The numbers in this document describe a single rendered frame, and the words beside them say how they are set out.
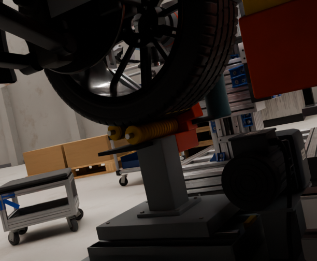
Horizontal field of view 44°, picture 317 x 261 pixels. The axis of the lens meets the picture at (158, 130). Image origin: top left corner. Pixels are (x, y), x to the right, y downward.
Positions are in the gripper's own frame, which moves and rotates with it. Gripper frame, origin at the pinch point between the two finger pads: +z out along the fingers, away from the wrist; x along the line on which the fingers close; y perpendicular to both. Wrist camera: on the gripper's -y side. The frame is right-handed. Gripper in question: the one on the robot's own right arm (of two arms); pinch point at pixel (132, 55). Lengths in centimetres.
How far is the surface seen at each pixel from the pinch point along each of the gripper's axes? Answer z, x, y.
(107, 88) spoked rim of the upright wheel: 14.9, -31.9, -29.0
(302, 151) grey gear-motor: 76, -13, -47
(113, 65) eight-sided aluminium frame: 5.3, -19.0, -13.7
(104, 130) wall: -632, 775, 199
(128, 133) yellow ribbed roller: 30, -38, -47
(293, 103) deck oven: -29, 495, 149
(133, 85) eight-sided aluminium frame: 15.5, -18.0, -22.7
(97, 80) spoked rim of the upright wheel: 10.5, -33.0, -26.0
